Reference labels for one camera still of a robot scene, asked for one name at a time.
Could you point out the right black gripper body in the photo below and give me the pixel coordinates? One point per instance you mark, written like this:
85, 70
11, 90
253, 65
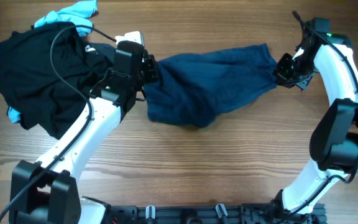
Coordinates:
288, 69

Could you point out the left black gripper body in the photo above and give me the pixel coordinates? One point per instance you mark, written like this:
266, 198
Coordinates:
150, 70

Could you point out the dark blue shorts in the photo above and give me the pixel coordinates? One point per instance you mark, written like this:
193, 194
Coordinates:
196, 88

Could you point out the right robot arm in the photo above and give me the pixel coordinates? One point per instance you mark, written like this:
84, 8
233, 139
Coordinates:
334, 143

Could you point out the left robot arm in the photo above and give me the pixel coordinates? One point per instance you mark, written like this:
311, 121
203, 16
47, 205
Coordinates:
47, 191

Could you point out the light blue garment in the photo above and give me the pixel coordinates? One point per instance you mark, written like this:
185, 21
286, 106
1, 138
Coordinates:
79, 14

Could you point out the black garment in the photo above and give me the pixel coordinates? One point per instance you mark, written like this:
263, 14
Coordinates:
41, 72

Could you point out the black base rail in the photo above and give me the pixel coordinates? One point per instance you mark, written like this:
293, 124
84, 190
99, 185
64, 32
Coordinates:
240, 214

